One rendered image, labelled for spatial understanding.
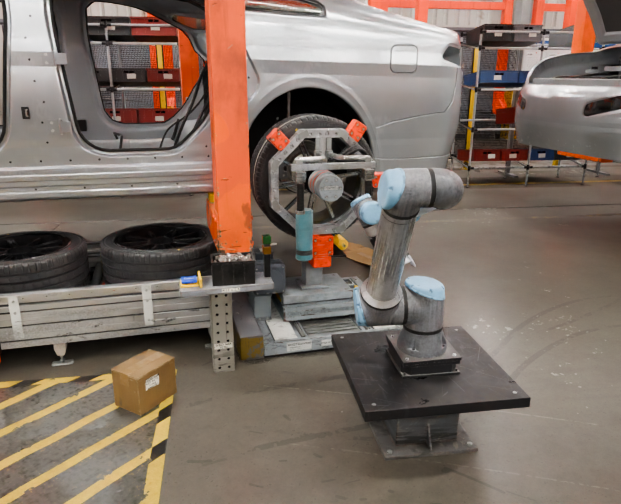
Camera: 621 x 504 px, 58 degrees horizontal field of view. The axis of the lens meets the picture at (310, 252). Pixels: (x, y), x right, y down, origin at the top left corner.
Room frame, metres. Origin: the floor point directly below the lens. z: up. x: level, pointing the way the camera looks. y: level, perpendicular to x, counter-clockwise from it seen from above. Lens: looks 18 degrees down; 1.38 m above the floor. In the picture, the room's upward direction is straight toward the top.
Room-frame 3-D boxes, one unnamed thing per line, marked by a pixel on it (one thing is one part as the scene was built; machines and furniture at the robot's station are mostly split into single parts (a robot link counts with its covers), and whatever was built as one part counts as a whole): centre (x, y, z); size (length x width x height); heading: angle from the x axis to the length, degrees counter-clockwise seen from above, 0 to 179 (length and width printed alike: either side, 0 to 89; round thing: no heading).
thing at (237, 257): (2.48, 0.36, 0.51); 0.20 x 0.14 x 0.13; 101
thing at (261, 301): (3.02, 0.27, 0.26); 0.42 x 0.18 x 0.35; 15
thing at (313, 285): (3.02, -0.01, 0.32); 0.40 x 0.30 x 0.28; 105
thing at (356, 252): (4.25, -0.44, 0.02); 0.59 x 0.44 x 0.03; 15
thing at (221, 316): (2.46, 0.42, 0.21); 0.10 x 0.10 x 0.42; 15
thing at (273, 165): (2.86, -0.06, 0.85); 0.54 x 0.07 x 0.54; 105
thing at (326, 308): (3.03, -0.05, 0.13); 0.50 x 0.36 x 0.10; 105
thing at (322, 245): (2.90, -0.05, 0.48); 0.16 x 0.12 x 0.17; 15
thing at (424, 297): (1.96, -0.42, 0.56); 0.17 x 0.15 x 0.18; 95
